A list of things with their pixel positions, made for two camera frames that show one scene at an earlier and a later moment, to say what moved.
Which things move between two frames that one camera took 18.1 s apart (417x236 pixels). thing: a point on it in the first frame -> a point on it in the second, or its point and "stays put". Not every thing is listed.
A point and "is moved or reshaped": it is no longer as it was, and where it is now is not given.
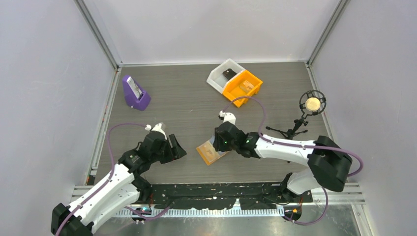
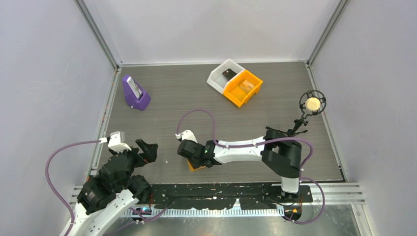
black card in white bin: [229, 73] stays put
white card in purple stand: [134, 88] stays put
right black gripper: [218, 144] -> [194, 164]
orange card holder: [208, 153] is moved or reshaped
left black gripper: [178, 151] -> [149, 154]
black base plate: [201, 195] stays put
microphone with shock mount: [312, 103] stays put
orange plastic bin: [244, 84] stays put
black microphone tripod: [289, 133] stays put
